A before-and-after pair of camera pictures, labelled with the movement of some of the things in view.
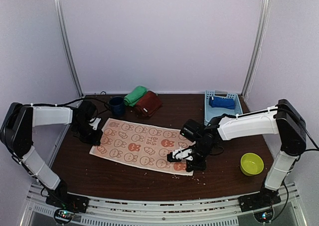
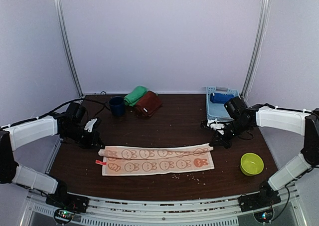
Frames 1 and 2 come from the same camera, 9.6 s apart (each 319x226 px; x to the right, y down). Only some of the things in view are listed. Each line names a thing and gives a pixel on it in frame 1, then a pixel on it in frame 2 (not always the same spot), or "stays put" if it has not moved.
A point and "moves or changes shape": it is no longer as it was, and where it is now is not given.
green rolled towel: (135, 96) stays put
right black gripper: (201, 166) to (221, 141)
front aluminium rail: (226, 212) stays put
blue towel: (222, 103) moves or changes shape
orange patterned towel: (142, 145) moves or changes shape
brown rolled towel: (148, 105) stays put
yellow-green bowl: (251, 164) stays put
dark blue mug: (116, 104) stays put
